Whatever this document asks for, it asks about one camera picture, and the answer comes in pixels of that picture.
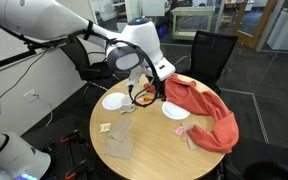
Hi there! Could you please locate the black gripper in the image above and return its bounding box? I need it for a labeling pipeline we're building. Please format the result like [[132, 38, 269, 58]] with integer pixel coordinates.
[[154, 77, 169, 102]]

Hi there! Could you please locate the white ceramic mug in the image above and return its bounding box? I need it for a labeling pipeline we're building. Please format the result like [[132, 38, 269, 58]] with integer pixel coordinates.
[[118, 94, 136, 115]]

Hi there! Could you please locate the white round plate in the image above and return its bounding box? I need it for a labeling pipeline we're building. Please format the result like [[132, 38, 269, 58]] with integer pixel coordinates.
[[161, 100, 192, 121], [101, 92, 127, 111]]

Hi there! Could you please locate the pink packet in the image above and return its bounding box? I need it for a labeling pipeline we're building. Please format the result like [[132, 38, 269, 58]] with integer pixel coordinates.
[[174, 125, 186, 137]]

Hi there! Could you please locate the red towel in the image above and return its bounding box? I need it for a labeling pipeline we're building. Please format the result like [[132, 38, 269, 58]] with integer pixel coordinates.
[[143, 73, 241, 154]]

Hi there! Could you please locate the blue bin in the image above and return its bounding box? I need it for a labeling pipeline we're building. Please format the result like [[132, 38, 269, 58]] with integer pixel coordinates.
[[157, 25, 168, 39]]

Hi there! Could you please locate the small yellow block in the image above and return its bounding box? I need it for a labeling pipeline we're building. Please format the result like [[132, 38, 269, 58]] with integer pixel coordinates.
[[99, 122, 112, 133]]

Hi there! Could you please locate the pale green cart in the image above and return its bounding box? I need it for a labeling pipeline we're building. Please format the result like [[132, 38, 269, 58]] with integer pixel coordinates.
[[170, 5, 217, 42]]

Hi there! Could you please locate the orange black clamp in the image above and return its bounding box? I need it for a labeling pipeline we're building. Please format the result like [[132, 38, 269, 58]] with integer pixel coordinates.
[[64, 159, 92, 180], [59, 129, 85, 144]]

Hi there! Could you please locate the wooden door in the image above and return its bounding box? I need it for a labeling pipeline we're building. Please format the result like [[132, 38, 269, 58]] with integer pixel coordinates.
[[232, 0, 278, 51]]

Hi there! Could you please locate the black mounting board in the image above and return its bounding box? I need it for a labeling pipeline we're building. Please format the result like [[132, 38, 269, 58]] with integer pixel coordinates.
[[20, 114, 95, 180]]

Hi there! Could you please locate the white counter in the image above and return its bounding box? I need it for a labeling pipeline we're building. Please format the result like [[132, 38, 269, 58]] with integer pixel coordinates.
[[267, 6, 288, 53]]

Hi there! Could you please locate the black metal bar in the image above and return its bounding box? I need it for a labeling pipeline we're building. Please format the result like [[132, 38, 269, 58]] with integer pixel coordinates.
[[0, 49, 49, 80]]

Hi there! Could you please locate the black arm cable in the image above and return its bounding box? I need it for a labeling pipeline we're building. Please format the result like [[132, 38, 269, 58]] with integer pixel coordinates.
[[0, 19, 160, 108]]

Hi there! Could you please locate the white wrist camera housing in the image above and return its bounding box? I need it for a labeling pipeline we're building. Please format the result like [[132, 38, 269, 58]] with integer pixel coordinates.
[[152, 56, 177, 82]]

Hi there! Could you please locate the white power cord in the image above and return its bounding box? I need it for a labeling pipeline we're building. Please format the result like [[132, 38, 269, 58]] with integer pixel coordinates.
[[33, 94, 54, 128]]

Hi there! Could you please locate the white wall outlet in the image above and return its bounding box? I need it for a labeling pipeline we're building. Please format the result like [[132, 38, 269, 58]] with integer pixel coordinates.
[[23, 89, 40, 104]]

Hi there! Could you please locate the black wall cable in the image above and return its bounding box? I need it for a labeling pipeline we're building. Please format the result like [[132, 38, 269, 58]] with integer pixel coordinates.
[[0, 49, 48, 100]]

